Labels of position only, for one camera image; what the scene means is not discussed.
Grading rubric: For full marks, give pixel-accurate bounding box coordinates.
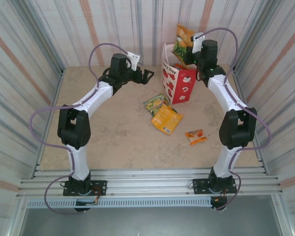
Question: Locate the green snack bag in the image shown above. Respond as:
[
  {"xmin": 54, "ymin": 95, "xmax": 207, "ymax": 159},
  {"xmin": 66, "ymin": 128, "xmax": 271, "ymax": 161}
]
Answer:
[{"xmin": 143, "ymin": 93, "xmax": 173, "ymax": 116}]

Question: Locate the orange and green chip bag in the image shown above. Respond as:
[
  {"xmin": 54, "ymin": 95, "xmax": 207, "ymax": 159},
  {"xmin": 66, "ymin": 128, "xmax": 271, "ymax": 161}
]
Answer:
[{"xmin": 171, "ymin": 23, "xmax": 197, "ymax": 66}]

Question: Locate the yellow tortilla chip bag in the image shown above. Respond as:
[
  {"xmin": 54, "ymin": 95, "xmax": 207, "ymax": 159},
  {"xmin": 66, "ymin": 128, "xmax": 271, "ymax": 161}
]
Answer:
[{"xmin": 151, "ymin": 103, "xmax": 184, "ymax": 135}]

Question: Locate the orange cracker packet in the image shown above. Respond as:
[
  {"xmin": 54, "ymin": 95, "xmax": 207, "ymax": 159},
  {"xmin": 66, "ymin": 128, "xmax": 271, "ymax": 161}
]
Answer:
[{"xmin": 185, "ymin": 128, "xmax": 208, "ymax": 146}]

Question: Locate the red and white paper bag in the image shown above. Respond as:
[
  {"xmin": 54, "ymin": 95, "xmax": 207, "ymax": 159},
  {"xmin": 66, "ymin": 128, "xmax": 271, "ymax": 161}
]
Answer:
[{"xmin": 161, "ymin": 43, "xmax": 197, "ymax": 105}]

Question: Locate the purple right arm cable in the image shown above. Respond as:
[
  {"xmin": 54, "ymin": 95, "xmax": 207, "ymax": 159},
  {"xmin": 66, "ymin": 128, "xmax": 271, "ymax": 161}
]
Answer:
[{"xmin": 195, "ymin": 27, "xmax": 272, "ymax": 212}]

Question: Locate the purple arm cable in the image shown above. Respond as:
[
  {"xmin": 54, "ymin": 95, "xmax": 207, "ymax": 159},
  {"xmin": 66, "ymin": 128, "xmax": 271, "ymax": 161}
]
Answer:
[
  {"xmin": 29, "ymin": 43, "xmax": 132, "ymax": 216},
  {"xmin": 195, "ymin": 27, "xmax": 272, "ymax": 212}
]

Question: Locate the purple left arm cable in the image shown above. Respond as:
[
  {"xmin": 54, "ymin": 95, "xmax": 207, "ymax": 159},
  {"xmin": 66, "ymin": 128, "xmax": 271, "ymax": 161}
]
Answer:
[{"xmin": 29, "ymin": 43, "xmax": 132, "ymax": 216}]

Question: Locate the aluminium rail frame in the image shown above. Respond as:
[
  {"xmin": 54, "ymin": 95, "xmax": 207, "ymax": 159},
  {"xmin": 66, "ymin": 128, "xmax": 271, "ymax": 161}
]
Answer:
[{"xmin": 16, "ymin": 168, "xmax": 283, "ymax": 197}]

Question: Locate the perforated grey cable duct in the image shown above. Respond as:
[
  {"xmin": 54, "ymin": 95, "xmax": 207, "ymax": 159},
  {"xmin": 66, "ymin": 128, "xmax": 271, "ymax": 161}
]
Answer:
[{"xmin": 27, "ymin": 198, "xmax": 212, "ymax": 209}]

